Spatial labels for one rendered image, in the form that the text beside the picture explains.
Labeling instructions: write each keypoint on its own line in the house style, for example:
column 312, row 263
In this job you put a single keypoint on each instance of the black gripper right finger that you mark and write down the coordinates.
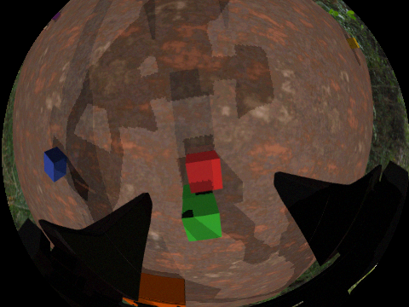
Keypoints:
column 324, row 211

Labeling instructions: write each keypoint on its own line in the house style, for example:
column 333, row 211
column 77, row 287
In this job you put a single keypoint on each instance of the yellow block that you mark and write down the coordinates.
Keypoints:
column 353, row 43

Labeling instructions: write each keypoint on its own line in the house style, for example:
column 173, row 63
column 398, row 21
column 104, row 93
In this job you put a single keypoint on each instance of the blue block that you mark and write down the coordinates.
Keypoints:
column 55, row 163

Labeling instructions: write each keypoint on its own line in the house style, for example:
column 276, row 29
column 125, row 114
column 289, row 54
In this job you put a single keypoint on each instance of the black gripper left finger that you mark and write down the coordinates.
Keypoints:
column 112, row 248

